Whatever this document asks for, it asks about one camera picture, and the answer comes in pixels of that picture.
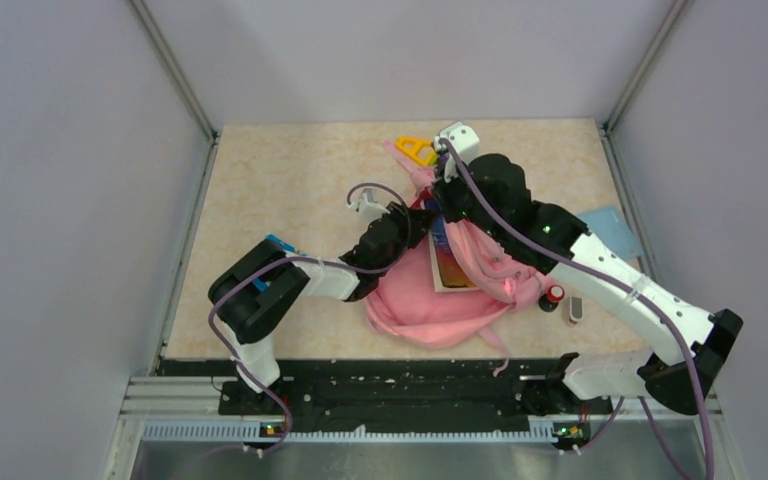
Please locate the pink student backpack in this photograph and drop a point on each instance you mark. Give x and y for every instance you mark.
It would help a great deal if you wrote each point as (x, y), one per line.
(406, 304)

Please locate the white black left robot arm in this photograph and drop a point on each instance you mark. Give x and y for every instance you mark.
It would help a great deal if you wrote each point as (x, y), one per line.
(253, 296)

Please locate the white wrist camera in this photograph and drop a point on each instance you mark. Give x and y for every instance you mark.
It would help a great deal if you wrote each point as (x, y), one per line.
(366, 205)
(457, 138)

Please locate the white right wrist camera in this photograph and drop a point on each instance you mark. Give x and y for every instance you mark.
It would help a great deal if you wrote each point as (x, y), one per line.
(457, 138)

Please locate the blue children book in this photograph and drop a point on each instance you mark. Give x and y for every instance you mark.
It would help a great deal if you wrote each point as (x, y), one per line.
(268, 251)

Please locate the red black stamp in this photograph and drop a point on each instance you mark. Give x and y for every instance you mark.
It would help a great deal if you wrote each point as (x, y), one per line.
(551, 298)

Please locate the aluminium frame rail right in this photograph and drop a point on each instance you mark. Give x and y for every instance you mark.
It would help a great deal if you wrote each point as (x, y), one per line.
(646, 31)

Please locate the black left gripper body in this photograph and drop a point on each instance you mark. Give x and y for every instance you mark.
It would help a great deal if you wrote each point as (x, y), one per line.
(399, 216)

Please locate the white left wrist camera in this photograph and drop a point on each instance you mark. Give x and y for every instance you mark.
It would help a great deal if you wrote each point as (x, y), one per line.
(366, 205)

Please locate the aluminium frame rail left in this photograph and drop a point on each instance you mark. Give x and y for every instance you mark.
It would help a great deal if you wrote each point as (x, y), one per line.
(193, 170)

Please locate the yellow green purple toy block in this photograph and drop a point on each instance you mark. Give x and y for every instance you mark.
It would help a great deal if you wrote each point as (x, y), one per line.
(420, 151)

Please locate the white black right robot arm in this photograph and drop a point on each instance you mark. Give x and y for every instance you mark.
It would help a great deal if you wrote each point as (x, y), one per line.
(686, 346)

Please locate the light blue notebook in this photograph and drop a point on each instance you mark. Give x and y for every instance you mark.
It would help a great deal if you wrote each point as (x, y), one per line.
(610, 225)

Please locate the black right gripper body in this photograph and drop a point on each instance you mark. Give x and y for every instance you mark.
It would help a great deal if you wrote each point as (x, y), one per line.
(457, 203)

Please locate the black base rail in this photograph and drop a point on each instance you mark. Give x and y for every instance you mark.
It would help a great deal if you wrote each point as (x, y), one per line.
(457, 396)

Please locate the aluminium frame rail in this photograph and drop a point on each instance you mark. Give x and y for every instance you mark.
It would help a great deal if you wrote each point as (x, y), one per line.
(646, 31)
(193, 170)

